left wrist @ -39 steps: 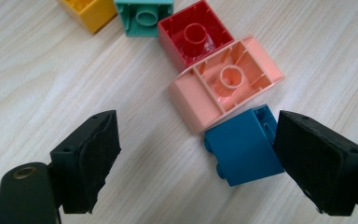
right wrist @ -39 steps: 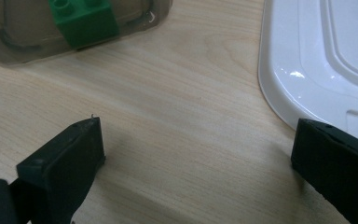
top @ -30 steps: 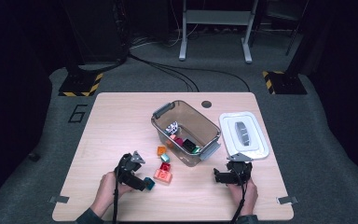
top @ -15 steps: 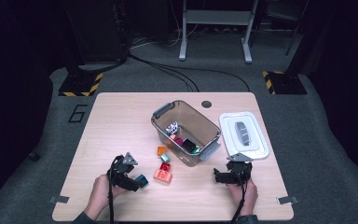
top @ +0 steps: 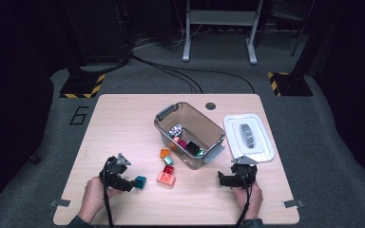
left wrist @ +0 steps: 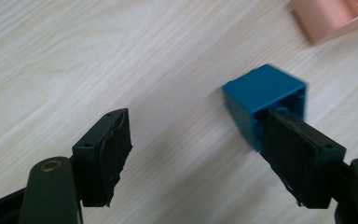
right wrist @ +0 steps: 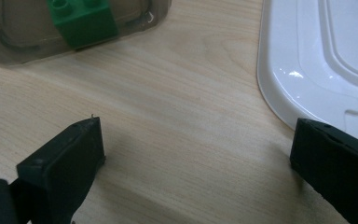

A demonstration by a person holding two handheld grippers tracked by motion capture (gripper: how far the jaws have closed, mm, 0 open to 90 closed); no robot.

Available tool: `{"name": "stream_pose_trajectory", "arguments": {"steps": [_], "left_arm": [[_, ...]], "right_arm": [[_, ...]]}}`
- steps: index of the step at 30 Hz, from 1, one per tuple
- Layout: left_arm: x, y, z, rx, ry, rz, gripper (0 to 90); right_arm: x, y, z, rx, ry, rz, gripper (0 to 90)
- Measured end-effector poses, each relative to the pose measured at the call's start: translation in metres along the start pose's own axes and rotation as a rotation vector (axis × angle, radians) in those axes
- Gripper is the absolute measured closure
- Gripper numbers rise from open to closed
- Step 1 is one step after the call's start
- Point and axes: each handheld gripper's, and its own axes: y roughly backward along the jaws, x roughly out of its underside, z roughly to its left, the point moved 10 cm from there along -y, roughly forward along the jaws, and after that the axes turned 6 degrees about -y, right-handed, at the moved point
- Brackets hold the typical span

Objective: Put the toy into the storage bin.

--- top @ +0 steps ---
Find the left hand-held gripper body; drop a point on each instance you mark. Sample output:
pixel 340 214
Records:
pixel 114 177

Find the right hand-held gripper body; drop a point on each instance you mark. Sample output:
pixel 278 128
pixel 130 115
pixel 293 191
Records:
pixel 244 177

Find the blue toy block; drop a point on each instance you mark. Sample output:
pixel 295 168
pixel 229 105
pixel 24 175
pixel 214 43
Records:
pixel 140 182

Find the green toy block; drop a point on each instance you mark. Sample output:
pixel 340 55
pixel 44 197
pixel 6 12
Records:
pixel 200 153

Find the black toy block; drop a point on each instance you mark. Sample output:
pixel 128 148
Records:
pixel 192 148

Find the magenta toy block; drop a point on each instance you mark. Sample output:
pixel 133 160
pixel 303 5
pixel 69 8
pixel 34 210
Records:
pixel 182 144

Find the white box lid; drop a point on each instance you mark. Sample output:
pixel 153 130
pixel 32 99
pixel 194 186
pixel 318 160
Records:
pixel 259 126

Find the clear grey plastic storage box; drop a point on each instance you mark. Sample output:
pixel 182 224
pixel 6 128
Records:
pixel 199 123

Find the coral red toy block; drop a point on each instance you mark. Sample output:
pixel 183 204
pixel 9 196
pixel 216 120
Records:
pixel 176 139

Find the white toy ambulance car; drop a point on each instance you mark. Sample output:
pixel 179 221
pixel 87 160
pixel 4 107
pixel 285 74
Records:
pixel 175 130

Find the person's right hand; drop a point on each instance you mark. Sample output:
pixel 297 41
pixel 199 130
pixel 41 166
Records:
pixel 252 202

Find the person's left hand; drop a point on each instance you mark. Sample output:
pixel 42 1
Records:
pixel 93 199

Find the salmon pink toy block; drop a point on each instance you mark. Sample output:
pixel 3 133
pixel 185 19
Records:
pixel 166 179

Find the light teal toy block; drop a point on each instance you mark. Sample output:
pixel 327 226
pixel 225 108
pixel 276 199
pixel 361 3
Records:
pixel 168 161

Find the orange toy block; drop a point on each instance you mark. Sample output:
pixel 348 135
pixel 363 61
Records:
pixel 164 153

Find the small dark floor object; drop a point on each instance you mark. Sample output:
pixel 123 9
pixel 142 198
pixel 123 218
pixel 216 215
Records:
pixel 35 159

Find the black striped stand base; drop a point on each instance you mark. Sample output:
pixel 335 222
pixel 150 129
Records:
pixel 293 85
pixel 80 85

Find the black cabinet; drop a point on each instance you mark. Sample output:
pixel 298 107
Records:
pixel 101 31

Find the grey table edge bracket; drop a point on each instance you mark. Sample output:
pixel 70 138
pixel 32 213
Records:
pixel 294 203
pixel 59 203

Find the white metal desk frame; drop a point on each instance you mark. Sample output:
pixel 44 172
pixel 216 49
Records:
pixel 221 17

